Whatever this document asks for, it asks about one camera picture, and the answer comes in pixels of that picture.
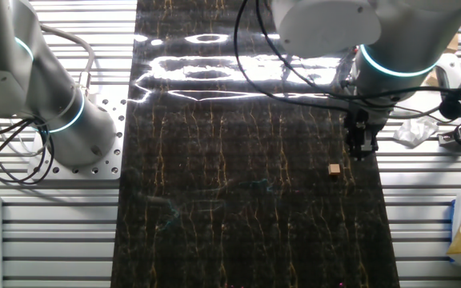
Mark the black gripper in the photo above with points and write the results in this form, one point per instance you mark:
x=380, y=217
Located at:
x=354, y=124

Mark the tiny wooden cube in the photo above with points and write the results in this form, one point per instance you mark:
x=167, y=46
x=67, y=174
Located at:
x=334, y=169

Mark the crumpled white tissue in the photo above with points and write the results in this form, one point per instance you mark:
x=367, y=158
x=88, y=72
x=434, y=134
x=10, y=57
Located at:
x=414, y=132

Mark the black marble pattern mat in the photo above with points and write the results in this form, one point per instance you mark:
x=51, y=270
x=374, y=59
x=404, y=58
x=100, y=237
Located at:
x=234, y=180

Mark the silver camera mount plate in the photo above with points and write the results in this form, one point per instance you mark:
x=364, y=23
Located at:
x=450, y=72

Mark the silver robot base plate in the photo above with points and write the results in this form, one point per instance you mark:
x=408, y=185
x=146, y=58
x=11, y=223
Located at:
x=110, y=162

